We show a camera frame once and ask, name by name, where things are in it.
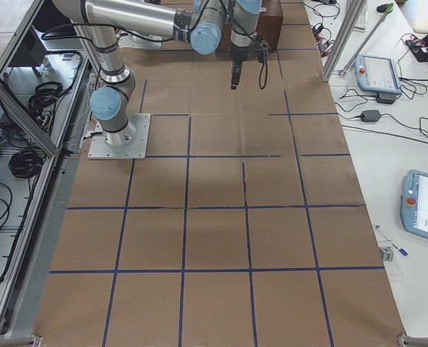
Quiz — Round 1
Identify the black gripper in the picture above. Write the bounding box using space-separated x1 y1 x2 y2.
229 44 253 90

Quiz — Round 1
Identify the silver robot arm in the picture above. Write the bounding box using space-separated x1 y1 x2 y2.
53 1 268 149

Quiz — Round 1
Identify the dark wooden drawer cabinet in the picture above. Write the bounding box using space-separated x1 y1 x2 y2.
216 0 283 53

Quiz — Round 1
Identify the blue teach pendant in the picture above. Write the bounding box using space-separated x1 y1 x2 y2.
401 170 428 239
354 54 401 95

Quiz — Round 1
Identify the black power adapter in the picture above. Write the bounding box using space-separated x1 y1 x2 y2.
360 110 382 123

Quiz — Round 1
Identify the white pen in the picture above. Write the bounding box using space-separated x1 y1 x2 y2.
375 225 408 257

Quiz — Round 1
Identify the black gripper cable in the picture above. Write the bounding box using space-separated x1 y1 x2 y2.
258 46 270 90

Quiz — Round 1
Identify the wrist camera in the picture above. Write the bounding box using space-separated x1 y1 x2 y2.
254 33 269 64

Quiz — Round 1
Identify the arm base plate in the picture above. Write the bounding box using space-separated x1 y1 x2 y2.
87 113 151 160
119 31 163 50

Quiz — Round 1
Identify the aluminium frame post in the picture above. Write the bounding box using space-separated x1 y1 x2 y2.
320 0 366 82

